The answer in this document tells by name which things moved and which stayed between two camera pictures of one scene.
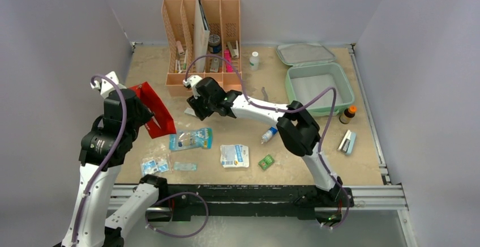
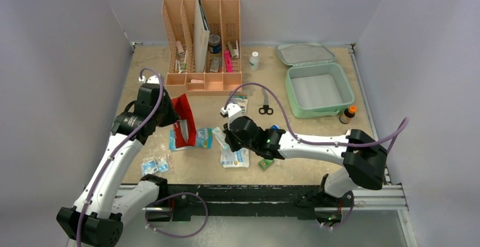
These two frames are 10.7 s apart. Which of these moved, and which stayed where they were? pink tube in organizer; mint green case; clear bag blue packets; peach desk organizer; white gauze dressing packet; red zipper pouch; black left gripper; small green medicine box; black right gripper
Moved: red zipper pouch; black right gripper; black left gripper
Stayed: mint green case; peach desk organizer; white gauze dressing packet; pink tube in organizer; small green medicine box; clear bag blue packets
